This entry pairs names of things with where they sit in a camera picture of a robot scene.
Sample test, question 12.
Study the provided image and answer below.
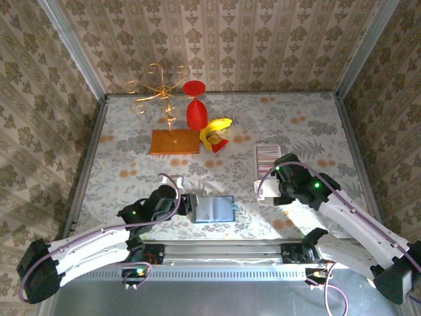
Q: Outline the blue card holder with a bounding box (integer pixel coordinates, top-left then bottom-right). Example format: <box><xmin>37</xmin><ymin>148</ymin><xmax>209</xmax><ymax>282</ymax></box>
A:
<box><xmin>193</xmin><ymin>195</ymin><xmax>238</xmax><ymax>224</ymax></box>

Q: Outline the striped white box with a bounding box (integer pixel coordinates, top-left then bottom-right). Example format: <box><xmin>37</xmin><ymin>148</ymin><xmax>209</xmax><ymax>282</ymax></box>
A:
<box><xmin>257</xmin><ymin>145</ymin><xmax>280</xmax><ymax>175</ymax></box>

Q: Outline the clear plastic card box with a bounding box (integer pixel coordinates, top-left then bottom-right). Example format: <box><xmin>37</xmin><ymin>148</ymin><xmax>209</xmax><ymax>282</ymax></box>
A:
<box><xmin>255</xmin><ymin>144</ymin><xmax>283</xmax><ymax>180</ymax></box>

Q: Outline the red toy fruit piece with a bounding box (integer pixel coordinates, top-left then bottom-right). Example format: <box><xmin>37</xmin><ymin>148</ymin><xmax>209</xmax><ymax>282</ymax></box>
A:
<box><xmin>210</xmin><ymin>133</ymin><xmax>230</xmax><ymax>154</ymax></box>

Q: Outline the black controller box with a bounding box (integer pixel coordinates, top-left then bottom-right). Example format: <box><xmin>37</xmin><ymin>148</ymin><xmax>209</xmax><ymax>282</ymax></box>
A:
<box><xmin>121</xmin><ymin>268</ymin><xmax>147</xmax><ymax>286</ymax></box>

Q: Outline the floral tablecloth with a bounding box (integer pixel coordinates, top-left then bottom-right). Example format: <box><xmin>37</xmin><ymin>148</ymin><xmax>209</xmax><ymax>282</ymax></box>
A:
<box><xmin>64</xmin><ymin>92</ymin><xmax>379</xmax><ymax>241</ymax></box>

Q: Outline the yellow toy banana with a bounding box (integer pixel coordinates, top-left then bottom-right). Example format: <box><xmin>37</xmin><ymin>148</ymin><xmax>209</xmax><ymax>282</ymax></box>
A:
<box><xmin>199</xmin><ymin>118</ymin><xmax>234</xmax><ymax>151</ymax></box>

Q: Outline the red wine glass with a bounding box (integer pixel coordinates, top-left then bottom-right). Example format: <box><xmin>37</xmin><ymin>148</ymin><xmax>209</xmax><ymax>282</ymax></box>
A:
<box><xmin>182</xmin><ymin>80</ymin><xmax>209</xmax><ymax>131</ymax></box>

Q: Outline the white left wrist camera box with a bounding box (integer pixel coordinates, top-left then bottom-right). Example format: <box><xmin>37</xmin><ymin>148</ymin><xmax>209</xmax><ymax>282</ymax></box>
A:
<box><xmin>159</xmin><ymin>174</ymin><xmax>184</xmax><ymax>188</ymax></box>

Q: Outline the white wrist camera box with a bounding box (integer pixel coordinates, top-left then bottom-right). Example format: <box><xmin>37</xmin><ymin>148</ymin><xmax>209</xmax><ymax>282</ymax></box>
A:
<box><xmin>159</xmin><ymin>174</ymin><xmax>184</xmax><ymax>188</ymax></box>
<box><xmin>253</xmin><ymin>176</ymin><xmax>280</xmax><ymax>207</ymax></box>

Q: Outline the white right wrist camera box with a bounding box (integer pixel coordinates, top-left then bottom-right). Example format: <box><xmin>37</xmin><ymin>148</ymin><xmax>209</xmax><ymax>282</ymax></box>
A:
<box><xmin>253</xmin><ymin>176</ymin><xmax>280</xmax><ymax>207</ymax></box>

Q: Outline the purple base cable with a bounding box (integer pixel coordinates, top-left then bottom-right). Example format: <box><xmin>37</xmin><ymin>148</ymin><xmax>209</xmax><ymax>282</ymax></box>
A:
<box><xmin>305</xmin><ymin>261</ymin><xmax>349</xmax><ymax>315</ymax></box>
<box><xmin>111</xmin><ymin>259</ymin><xmax>153</xmax><ymax>290</ymax></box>

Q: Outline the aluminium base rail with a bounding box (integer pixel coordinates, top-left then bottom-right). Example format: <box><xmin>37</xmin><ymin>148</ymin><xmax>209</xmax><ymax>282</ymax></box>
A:
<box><xmin>144</xmin><ymin>242</ymin><xmax>309</xmax><ymax>267</ymax></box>

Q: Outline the gold wire stand, wooden base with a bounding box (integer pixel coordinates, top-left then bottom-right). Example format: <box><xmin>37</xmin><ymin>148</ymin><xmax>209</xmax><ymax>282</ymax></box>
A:
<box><xmin>124</xmin><ymin>63</ymin><xmax>201</xmax><ymax>156</ymax></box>

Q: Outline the aluminium side rail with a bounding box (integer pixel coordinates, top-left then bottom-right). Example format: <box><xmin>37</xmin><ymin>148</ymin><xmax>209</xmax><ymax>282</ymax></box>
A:
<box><xmin>334</xmin><ymin>93</ymin><xmax>384</xmax><ymax>228</ymax></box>
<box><xmin>62</xmin><ymin>95</ymin><xmax>109</xmax><ymax>238</ymax></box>

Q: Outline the slotted metal cable duct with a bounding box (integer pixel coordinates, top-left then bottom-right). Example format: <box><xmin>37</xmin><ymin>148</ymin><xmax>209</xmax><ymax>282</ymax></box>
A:
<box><xmin>67</xmin><ymin>265</ymin><xmax>307</xmax><ymax>281</ymax></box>

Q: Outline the aluminium frame post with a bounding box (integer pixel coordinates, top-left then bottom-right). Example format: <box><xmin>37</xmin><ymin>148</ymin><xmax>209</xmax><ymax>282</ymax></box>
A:
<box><xmin>334</xmin><ymin>0</ymin><xmax>404</xmax><ymax>99</ymax></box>
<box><xmin>37</xmin><ymin>0</ymin><xmax>109</xmax><ymax>101</ymax></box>

